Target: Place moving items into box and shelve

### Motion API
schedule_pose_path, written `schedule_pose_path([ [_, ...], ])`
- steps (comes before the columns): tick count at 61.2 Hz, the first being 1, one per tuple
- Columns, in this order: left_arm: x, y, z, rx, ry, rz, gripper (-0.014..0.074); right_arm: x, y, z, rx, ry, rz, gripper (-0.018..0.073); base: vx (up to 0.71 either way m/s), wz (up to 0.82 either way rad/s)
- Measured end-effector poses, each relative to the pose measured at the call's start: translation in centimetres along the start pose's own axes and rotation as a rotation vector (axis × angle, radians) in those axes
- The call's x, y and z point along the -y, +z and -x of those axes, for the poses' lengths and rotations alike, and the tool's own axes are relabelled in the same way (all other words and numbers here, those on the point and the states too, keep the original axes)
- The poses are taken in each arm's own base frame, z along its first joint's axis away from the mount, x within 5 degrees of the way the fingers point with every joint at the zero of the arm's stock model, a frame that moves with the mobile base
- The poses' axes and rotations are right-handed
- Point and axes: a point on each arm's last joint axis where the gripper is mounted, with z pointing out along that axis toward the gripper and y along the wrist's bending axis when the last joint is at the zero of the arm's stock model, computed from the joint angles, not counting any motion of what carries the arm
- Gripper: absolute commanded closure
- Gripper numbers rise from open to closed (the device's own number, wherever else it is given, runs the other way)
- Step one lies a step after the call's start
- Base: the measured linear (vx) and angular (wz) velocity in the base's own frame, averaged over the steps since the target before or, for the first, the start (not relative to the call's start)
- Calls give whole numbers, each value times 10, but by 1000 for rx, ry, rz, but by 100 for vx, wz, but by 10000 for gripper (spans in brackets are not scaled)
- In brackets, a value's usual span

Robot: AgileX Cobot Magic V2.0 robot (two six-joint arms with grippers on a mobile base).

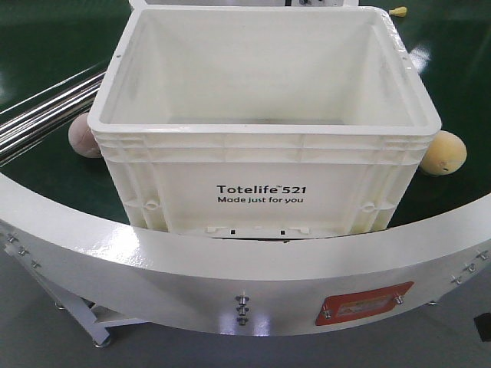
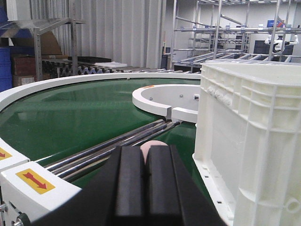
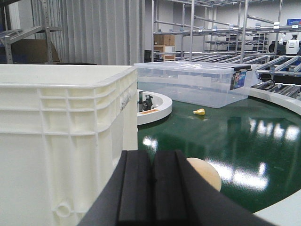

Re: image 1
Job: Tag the white plastic tote box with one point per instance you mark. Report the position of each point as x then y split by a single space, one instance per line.
261 122

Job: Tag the pink plush peach toy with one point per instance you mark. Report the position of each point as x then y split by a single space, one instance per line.
82 139

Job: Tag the yellow plush mango toy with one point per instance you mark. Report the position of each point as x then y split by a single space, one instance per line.
445 155

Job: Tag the orange warning label plate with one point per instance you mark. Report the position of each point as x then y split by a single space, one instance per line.
347 307

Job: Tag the white conveyor support leg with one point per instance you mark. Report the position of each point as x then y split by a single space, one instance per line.
96 320

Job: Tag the chrome metal roller bars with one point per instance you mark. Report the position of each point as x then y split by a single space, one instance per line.
27 123

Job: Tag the small yellow plush toy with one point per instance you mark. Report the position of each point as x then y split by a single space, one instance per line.
399 12

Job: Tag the white curved conveyor guard rail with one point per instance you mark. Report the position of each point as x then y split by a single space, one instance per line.
239 287

